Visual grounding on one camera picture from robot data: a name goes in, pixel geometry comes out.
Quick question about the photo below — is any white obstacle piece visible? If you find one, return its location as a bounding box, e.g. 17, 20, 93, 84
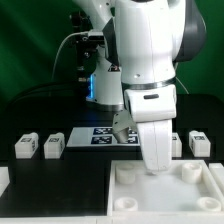
209, 163, 224, 194
0, 167, 10, 197

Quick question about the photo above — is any white obstacle piece left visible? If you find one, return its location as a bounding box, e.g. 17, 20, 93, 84
0, 167, 10, 197

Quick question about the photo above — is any white cable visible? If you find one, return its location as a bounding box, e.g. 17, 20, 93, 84
50, 31, 90, 83

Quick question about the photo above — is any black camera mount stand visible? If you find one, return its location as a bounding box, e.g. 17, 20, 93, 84
70, 11, 97, 99

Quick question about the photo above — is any white marker sheet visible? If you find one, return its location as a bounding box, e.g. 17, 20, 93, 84
67, 127, 139, 147

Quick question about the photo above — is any white front rail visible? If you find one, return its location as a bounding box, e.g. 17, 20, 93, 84
0, 215, 224, 224

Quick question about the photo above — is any white obstacle piece right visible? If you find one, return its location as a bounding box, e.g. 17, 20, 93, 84
209, 163, 224, 194

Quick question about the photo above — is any white square table top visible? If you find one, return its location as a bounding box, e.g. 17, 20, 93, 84
107, 160, 224, 216

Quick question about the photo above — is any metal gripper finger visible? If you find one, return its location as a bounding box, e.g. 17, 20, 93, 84
112, 110, 137, 143

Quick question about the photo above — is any black cable bundle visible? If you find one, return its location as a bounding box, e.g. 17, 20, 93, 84
6, 80, 88, 108

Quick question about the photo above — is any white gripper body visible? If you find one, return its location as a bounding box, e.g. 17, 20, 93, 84
124, 84, 176, 173

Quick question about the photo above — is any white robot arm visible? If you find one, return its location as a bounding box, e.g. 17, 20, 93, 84
73, 0, 206, 172

